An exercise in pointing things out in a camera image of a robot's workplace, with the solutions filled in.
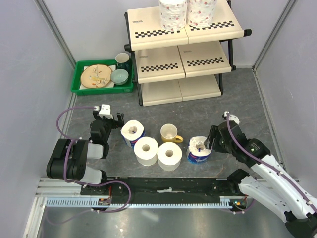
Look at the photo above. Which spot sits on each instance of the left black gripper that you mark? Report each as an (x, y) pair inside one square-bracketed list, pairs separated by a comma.
[(116, 124)]

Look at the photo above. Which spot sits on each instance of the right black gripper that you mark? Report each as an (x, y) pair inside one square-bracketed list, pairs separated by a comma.
[(214, 133)]

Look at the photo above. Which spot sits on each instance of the plain white paper towel roll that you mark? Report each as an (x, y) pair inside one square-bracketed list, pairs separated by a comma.
[(169, 156), (145, 150)]

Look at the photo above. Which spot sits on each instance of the floral white paper towel roll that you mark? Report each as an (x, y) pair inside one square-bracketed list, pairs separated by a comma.
[(200, 12)]

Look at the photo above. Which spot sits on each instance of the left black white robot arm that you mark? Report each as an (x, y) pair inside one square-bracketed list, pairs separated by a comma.
[(68, 161)]

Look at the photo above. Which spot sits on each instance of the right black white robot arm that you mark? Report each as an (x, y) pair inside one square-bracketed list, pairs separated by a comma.
[(286, 198)]

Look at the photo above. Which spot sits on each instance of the cream three-tier shelf rack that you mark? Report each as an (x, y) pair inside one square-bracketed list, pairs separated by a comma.
[(182, 65)]

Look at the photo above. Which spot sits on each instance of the blue wrapped paper towel roll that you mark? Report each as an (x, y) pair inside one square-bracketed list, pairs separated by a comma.
[(196, 151), (131, 132)]

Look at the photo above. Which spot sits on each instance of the green plastic tray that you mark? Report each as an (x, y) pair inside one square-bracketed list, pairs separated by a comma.
[(116, 89)]

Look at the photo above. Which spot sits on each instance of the light green ceramic bowl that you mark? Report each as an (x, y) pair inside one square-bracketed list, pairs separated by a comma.
[(119, 76)]

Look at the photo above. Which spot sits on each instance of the floral ceramic plate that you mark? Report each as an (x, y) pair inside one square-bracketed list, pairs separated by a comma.
[(95, 76)]

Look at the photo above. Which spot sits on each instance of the yellow ceramic mug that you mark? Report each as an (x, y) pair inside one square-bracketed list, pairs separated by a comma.
[(169, 133)]

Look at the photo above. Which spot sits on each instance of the dark green mug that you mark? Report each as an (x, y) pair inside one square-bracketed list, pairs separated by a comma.
[(122, 61)]

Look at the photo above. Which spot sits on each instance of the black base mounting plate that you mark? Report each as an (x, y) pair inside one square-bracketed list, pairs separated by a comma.
[(178, 189)]

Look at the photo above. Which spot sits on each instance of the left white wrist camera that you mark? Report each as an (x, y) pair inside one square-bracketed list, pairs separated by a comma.
[(105, 111)]

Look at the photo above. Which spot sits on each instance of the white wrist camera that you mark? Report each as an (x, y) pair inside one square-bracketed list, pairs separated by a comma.
[(105, 111), (230, 117)]

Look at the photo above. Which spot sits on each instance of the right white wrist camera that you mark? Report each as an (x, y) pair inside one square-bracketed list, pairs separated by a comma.
[(230, 117)]

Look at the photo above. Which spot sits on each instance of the blue slotted cable duct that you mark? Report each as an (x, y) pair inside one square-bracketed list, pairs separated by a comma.
[(99, 203)]

